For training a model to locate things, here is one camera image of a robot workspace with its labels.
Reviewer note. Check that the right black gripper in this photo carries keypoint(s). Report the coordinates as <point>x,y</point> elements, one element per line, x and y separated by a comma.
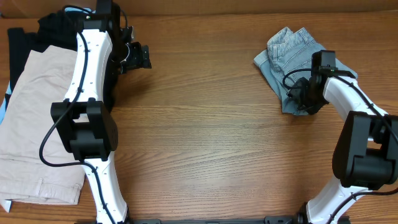
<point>296,94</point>

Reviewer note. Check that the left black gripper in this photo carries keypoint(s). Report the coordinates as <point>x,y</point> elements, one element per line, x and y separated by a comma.
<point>143,56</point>

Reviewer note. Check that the light blue denim shorts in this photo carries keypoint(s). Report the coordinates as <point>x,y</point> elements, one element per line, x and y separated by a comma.
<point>283,61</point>

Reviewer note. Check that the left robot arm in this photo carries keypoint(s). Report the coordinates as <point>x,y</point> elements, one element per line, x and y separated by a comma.
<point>83,119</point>

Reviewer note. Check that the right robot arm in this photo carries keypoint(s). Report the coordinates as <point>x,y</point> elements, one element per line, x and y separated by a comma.
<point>365,156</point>

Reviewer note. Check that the black garment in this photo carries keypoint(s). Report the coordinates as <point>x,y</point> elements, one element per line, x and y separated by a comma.
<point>25,37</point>

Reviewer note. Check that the beige folded shorts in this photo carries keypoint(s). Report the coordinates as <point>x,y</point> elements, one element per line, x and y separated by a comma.
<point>24,178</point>

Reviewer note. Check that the light blue garment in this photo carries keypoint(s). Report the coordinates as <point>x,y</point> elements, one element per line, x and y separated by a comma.
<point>54,148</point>

